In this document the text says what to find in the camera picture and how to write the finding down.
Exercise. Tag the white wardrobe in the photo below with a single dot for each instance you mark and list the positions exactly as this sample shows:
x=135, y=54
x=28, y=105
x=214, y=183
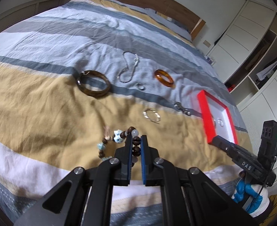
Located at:
x=239, y=35

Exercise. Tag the grey pillow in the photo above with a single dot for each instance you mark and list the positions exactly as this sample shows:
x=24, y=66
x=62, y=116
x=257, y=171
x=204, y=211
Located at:
x=173, y=26

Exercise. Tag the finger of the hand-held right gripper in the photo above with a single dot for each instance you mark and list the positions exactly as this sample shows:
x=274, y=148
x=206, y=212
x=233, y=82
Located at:
x=223, y=144

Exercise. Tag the amber bangle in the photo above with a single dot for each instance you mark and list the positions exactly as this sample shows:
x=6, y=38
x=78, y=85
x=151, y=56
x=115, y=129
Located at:
x=166, y=82

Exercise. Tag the person's right hand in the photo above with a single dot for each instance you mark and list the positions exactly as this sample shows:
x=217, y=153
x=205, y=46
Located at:
x=240, y=190

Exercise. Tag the red bag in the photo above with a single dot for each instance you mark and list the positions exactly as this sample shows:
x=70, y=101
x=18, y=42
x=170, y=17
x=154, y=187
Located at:
x=231, y=87

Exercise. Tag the dark brown bangle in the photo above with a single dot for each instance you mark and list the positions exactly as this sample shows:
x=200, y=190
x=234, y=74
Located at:
x=91, y=93

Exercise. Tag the low louvred cabinet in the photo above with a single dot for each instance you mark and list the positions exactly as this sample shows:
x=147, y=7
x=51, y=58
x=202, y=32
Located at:
x=23, y=14

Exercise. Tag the beige wall socket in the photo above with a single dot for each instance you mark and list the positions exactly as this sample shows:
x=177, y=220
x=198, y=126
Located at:
x=207, y=43

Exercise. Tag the purple box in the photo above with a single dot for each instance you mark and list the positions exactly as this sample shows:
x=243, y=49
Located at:
x=210, y=60

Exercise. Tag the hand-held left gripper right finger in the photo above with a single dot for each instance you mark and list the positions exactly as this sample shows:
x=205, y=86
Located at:
x=143, y=160

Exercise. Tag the striped shirt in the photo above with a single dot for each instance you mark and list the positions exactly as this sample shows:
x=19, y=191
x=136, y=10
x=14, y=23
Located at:
x=266, y=73

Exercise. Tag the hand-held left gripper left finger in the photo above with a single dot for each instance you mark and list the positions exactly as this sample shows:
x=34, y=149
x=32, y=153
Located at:
x=129, y=160

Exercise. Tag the striped duvet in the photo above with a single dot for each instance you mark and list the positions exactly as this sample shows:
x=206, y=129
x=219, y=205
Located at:
x=46, y=113

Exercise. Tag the red box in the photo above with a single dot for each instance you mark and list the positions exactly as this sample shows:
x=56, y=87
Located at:
x=205, y=113

